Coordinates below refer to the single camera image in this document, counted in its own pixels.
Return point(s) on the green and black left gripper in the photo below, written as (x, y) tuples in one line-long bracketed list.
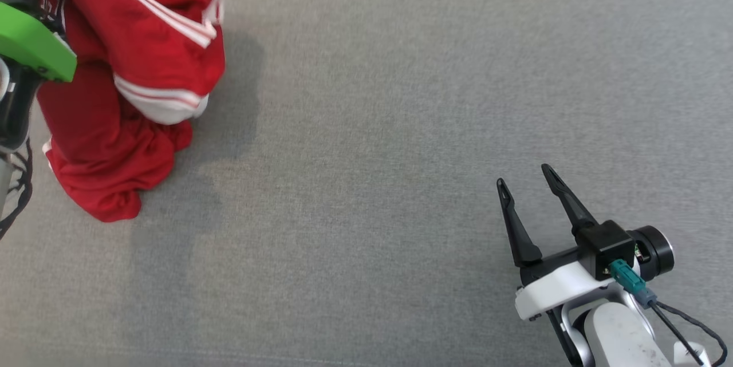
[(34, 46)]

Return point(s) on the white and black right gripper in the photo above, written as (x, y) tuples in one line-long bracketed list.
[(558, 289)]

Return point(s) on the red garment with white stripes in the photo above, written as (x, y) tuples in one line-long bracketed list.
[(103, 143)]

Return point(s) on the grey fabric sofa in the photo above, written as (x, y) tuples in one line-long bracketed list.
[(372, 155)]

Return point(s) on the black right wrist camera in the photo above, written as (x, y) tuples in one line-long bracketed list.
[(607, 244)]

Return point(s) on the teal right camera connector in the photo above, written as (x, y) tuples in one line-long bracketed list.
[(627, 281)]

